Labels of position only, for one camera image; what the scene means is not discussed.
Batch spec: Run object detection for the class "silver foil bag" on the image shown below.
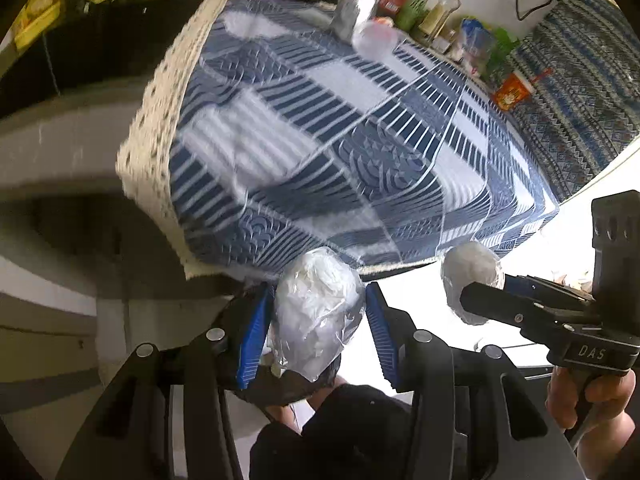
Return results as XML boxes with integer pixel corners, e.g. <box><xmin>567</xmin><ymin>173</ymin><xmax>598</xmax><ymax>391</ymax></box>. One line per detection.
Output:
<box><xmin>330</xmin><ymin>0</ymin><xmax>378</xmax><ymax>44</ymax></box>

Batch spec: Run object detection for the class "torn white paper cup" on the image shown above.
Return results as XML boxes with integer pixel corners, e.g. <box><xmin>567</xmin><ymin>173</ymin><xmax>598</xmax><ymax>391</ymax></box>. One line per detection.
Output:
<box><xmin>352</xmin><ymin>21</ymin><xmax>404</xmax><ymax>62</ymax></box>

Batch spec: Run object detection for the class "black kitchen sink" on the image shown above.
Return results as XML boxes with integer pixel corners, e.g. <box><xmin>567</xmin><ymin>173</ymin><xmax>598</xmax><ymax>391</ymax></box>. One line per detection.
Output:
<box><xmin>1</xmin><ymin>0</ymin><xmax>203</xmax><ymax>117</ymax></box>

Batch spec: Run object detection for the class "green packaging bag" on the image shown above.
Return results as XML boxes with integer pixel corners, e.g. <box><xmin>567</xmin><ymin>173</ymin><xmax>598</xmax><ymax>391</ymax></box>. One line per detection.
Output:
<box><xmin>484</xmin><ymin>27</ymin><xmax>520</xmax><ymax>80</ymax></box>

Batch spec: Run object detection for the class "blue white plastic bag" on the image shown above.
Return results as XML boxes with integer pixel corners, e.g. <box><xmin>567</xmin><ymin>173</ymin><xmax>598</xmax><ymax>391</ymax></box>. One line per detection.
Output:
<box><xmin>447</xmin><ymin>18</ymin><xmax>497</xmax><ymax>77</ymax></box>

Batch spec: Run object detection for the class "red paper drink cup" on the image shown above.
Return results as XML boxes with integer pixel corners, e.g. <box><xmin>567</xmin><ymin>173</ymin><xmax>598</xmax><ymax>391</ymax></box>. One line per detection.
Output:
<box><xmin>492</xmin><ymin>67</ymin><xmax>553</xmax><ymax>112</ymax></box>

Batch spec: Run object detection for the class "black trash bin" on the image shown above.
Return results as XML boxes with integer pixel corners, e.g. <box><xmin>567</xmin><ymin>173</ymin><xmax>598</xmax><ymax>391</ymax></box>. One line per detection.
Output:
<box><xmin>214</xmin><ymin>282</ymin><xmax>346</xmax><ymax>409</ymax></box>

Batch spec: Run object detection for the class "green label bottle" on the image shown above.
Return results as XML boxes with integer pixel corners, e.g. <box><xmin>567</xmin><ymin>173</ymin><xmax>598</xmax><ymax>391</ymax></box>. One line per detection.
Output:
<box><xmin>395</xmin><ymin>0</ymin><xmax>428</xmax><ymax>32</ymax></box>

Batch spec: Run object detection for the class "person's right hand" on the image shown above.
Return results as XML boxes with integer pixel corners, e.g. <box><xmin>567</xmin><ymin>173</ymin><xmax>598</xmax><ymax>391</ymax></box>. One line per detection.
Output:
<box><xmin>544</xmin><ymin>365</ymin><xmax>637</xmax><ymax>466</ymax></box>

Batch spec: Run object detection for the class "clear yellow cap bottle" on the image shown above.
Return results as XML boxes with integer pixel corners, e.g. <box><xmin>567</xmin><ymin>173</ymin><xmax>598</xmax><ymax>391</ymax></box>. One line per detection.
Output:
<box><xmin>419</xmin><ymin>0</ymin><xmax>461</xmax><ymax>44</ymax></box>

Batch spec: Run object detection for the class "small glass jar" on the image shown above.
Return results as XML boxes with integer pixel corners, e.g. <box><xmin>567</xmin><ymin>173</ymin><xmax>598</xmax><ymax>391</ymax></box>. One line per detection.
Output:
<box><xmin>431</xmin><ymin>26</ymin><xmax>458</xmax><ymax>54</ymax></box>

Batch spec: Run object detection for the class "small white plastic-wrapped ball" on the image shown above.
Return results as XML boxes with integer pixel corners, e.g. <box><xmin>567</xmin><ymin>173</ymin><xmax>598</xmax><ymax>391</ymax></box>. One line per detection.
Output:
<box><xmin>440</xmin><ymin>240</ymin><xmax>506</xmax><ymax>326</ymax></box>

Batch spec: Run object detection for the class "blue patterned tablecloth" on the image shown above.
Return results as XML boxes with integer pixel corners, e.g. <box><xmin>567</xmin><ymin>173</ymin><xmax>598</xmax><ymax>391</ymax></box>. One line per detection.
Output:
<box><xmin>115</xmin><ymin>0</ymin><xmax>559</xmax><ymax>281</ymax></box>

